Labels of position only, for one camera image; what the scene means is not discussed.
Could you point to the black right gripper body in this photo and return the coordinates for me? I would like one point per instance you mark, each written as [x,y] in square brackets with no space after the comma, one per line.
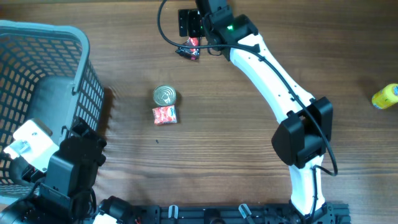
[196,25]

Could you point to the red snack packet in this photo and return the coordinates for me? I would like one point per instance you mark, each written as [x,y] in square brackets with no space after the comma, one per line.
[164,115]

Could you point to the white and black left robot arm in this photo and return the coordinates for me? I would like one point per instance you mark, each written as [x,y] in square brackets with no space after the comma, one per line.
[65,193]

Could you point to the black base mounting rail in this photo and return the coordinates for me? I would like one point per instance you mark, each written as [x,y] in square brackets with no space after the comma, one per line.
[217,214]

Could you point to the grey plastic mesh basket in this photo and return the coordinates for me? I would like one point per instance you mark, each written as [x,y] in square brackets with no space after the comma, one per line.
[46,74]

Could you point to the round metal tin can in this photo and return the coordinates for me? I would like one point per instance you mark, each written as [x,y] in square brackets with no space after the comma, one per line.
[164,95]

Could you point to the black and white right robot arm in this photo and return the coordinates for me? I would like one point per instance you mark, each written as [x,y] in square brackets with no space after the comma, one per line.
[303,135]

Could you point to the black and clear foil pouch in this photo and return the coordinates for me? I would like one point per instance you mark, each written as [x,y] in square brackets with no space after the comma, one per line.
[193,53]

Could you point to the yellow lidded small jar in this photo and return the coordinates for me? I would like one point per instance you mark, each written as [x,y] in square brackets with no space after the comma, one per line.
[386,97]

